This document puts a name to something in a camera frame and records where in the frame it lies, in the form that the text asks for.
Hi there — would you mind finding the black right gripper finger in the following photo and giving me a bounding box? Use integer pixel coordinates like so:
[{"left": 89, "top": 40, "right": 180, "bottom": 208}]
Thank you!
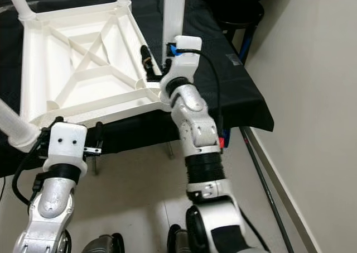
[{"left": 139, "top": 44, "right": 155, "bottom": 78}]

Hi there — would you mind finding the dark right robot foot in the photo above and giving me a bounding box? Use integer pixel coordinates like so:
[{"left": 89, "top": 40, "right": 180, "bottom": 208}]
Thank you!
[{"left": 166, "top": 224, "right": 193, "bottom": 253}]

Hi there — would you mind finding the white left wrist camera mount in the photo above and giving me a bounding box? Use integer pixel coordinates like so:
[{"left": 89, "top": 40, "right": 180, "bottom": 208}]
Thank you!
[{"left": 44, "top": 122, "right": 88, "bottom": 178}]

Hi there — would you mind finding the black metal basin stand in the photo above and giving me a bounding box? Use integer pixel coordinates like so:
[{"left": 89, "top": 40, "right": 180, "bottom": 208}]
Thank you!
[{"left": 223, "top": 21, "right": 257, "bottom": 64}]

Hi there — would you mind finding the clear tape piece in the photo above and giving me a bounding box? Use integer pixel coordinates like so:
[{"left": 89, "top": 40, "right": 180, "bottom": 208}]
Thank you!
[{"left": 226, "top": 52, "right": 245, "bottom": 65}]

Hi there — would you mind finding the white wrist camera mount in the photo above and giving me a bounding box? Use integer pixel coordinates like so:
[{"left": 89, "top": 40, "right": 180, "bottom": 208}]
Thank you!
[
  {"left": 44, "top": 122, "right": 88, "bottom": 178},
  {"left": 159, "top": 35, "right": 203, "bottom": 94}
]

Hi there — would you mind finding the white plastic children table top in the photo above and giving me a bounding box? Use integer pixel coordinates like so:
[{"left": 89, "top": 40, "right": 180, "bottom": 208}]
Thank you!
[{"left": 18, "top": 2, "right": 171, "bottom": 128}]

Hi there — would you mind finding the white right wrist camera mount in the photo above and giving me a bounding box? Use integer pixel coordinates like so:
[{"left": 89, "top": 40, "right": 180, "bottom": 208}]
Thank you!
[{"left": 159, "top": 35, "right": 203, "bottom": 94}]

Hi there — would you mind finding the dark robot foot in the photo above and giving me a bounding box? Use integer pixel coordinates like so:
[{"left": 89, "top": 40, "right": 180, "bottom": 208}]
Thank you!
[
  {"left": 81, "top": 233, "right": 126, "bottom": 253},
  {"left": 166, "top": 224, "right": 193, "bottom": 253}
]

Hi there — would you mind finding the dark left robot foot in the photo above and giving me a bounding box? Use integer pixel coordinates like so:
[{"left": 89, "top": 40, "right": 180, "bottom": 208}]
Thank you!
[{"left": 81, "top": 233, "right": 126, "bottom": 253}]

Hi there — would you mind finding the long black pole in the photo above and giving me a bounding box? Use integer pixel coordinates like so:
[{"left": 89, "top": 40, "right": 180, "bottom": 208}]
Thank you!
[{"left": 240, "top": 127, "right": 296, "bottom": 253}]

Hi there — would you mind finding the black round basin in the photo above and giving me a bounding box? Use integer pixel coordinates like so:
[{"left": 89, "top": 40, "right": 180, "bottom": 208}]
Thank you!
[{"left": 206, "top": 0, "right": 266, "bottom": 27}]

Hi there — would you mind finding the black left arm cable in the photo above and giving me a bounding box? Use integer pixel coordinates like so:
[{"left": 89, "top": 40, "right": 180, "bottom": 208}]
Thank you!
[{"left": 11, "top": 129, "right": 51, "bottom": 206}]

